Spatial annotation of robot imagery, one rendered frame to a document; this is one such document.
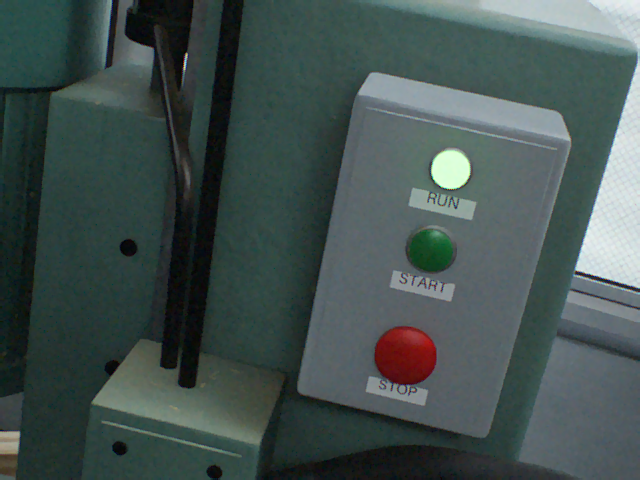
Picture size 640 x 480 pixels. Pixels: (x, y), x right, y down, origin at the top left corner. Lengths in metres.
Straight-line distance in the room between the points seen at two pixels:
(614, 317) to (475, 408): 1.54
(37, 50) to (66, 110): 0.04
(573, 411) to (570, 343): 0.15
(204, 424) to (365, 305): 0.10
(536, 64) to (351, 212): 0.12
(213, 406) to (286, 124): 0.15
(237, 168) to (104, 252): 0.12
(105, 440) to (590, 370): 1.64
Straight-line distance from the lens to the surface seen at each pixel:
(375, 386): 0.49
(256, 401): 0.53
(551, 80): 0.51
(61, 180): 0.61
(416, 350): 0.47
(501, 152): 0.45
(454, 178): 0.45
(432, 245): 0.46
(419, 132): 0.45
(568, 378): 2.09
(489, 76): 0.50
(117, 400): 0.52
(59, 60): 0.63
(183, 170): 0.52
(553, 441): 2.16
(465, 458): 0.54
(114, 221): 0.61
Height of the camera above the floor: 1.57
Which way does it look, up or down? 20 degrees down
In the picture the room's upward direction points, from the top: 11 degrees clockwise
